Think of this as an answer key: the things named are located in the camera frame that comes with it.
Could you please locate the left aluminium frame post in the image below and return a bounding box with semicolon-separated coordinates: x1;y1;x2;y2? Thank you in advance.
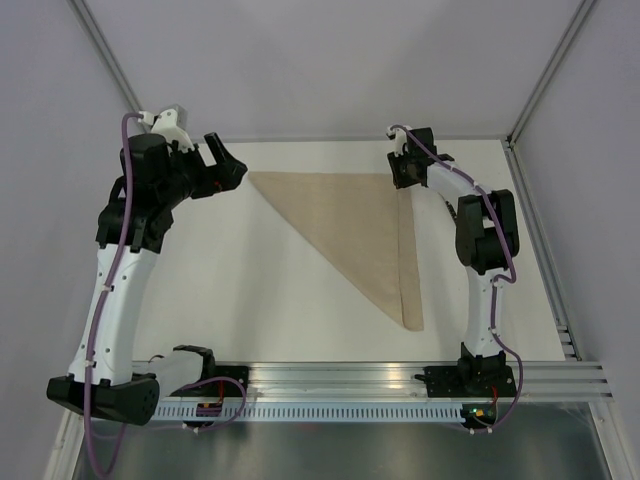
66;0;143;111

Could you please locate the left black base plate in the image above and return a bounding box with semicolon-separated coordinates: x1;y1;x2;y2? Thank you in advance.
212;365;250;399

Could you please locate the white slotted cable duct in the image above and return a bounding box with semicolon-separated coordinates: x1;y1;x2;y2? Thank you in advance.
152;401;463;423

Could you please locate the aluminium front rail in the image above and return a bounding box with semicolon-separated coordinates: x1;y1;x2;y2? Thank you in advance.
149;360;615;401

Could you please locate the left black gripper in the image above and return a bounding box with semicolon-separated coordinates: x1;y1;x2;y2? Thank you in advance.
158;133;247;209

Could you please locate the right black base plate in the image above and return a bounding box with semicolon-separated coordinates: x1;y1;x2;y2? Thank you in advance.
413;365;517;399

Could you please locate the beige cloth napkin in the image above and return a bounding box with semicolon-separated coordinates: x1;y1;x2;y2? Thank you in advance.
249;172;424;332

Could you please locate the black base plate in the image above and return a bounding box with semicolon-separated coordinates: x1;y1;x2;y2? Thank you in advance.
212;365;250;399
413;365;517;399

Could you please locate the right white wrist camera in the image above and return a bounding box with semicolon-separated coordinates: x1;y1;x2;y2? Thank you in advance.
386;124;410;157

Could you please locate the black handled steel fork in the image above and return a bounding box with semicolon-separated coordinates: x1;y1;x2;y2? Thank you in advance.
443;199;457;223

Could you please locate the aluminium frame post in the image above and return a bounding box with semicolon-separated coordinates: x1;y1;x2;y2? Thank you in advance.
505;0;599;148
66;0;143;111

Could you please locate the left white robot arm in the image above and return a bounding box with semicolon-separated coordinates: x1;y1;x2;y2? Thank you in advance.
46;132;248;426

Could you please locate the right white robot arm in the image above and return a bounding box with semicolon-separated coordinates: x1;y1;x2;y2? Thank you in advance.
387;125;520;398

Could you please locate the right aluminium frame post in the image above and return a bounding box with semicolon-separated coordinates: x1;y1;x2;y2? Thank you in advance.
505;0;599;148

